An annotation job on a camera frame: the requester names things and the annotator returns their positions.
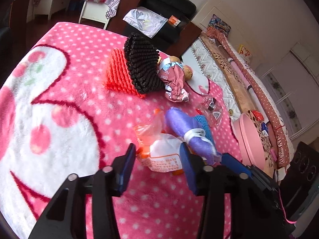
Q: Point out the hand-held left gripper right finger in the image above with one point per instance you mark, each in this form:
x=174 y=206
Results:
x=187 y=169

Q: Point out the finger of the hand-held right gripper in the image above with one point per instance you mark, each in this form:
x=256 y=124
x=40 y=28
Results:
x=233 y=163

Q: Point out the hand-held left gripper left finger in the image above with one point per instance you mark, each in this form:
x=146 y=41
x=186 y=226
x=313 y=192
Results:
x=127 y=164

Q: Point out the pink round bin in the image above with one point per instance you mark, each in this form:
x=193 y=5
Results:
x=246 y=139

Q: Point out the pink snack wrapper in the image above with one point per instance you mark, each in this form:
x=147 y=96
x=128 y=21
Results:
x=174 y=82

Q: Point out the black knitted cloth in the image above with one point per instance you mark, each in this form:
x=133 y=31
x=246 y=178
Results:
x=139 y=59

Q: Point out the white orange plastic packet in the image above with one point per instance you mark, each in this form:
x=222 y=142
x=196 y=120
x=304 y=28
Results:
x=164 y=154

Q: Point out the black speaker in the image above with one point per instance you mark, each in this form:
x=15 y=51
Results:
x=302 y=164

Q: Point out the small blue packet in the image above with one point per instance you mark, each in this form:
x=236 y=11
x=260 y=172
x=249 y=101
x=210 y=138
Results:
x=265 y=128

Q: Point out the purple cloth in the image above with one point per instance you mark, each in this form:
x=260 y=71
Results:
x=179 y=122

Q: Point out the blue knitted cloth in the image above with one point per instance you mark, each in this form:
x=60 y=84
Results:
x=203 y=123

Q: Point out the small red packet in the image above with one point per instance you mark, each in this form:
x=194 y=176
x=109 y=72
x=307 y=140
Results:
x=258 y=115

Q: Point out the clear plastic wrapper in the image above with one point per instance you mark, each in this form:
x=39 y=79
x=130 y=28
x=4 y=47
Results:
x=211 y=109

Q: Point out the red knitted cloth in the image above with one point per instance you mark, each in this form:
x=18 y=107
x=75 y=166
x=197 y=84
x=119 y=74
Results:
x=117 y=72

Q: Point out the pink white tube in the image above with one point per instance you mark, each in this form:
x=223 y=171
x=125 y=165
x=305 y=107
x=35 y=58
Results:
x=236 y=69

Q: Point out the brown walnut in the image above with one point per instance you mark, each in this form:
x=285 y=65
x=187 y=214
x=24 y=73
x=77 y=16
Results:
x=172 y=60
x=188 y=72

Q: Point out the white quilted mattress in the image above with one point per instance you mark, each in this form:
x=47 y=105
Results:
x=206 y=54

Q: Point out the white wardrobe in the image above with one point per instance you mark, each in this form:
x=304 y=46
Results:
x=299 y=67

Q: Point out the colourful floral cushion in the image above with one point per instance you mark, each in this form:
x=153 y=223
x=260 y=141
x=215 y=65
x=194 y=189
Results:
x=218 y=22

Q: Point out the white floral cloth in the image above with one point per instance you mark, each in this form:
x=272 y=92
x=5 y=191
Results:
x=144 y=20

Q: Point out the orange box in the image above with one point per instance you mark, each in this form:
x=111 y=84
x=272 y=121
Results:
x=173 y=20

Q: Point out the white headboard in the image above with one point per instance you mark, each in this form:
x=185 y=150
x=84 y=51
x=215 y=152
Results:
x=206 y=10

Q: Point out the white desk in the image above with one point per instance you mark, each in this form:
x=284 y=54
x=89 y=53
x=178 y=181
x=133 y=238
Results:
x=93 y=12

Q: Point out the black armchair wooden sides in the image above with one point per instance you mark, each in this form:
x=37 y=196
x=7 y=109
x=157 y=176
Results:
x=169 y=0

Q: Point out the brown wooden cabinet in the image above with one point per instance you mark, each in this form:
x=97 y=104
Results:
x=20 y=12

